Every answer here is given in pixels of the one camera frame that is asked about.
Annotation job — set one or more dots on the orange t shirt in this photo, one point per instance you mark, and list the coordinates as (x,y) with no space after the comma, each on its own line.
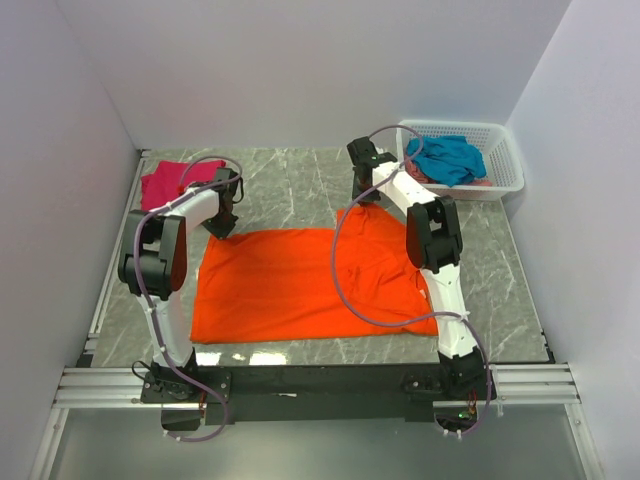
(311,283)

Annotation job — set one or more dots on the blue t shirt in basket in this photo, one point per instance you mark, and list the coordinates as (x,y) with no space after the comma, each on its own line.
(448,147)

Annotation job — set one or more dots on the pink t shirt in basket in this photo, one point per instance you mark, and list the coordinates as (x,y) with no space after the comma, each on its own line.
(450,173)

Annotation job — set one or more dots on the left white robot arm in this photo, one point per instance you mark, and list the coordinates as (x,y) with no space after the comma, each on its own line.
(153,264)

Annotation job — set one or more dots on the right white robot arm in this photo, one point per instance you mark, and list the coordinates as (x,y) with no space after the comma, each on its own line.
(434,246)

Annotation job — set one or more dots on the folded magenta t shirt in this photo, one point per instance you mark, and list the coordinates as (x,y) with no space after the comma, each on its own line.
(165,183)

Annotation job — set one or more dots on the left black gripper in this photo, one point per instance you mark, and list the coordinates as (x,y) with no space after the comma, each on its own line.
(223,232)

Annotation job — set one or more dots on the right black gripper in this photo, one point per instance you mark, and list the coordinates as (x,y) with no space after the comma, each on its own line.
(362,198)

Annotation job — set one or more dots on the black base bar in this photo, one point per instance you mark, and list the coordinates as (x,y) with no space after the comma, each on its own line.
(412,392)

